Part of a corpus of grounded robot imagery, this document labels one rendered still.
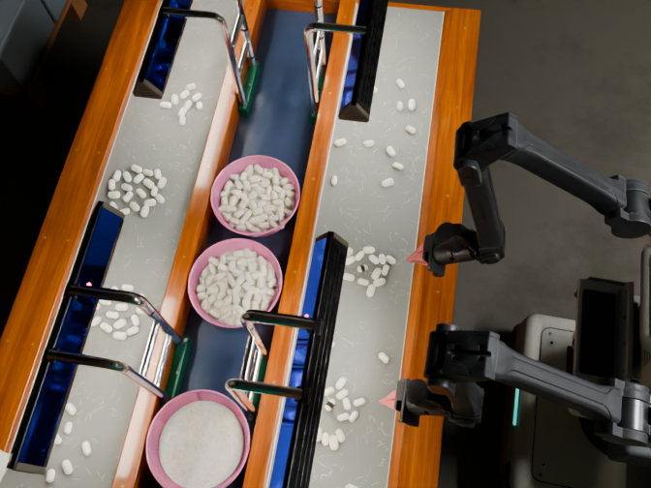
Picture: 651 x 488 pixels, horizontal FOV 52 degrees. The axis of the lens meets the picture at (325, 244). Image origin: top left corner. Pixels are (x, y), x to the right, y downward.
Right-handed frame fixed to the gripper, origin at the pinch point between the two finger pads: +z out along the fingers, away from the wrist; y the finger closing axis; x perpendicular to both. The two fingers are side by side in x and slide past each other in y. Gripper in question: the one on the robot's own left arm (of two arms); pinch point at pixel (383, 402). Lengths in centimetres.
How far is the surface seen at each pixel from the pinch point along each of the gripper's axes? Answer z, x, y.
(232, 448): 35.6, -14.7, 15.4
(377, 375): 9.5, 7.5, -8.9
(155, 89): 39, -62, -69
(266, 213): 40, -17, -52
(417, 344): 0.8, 11.9, -18.2
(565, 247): 7, 109, -87
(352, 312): 16.5, 1.7, -25.3
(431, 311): -1.3, 13.9, -27.9
